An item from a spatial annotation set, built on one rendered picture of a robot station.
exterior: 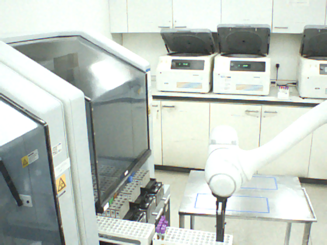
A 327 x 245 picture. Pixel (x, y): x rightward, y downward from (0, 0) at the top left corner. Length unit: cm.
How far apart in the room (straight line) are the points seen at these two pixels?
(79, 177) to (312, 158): 284
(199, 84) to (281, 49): 106
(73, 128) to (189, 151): 269
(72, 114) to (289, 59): 322
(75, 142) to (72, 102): 13
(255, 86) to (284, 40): 79
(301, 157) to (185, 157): 120
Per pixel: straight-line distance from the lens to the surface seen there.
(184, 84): 355
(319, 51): 393
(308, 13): 371
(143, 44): 428
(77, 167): 119
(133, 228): 145
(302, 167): 373
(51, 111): 103
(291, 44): 405
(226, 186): 98
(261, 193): 181
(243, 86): 347
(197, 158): 376
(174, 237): 139
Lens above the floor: 168
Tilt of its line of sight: 17 degrees down
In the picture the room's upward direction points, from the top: 1 degrees counter-clockwise
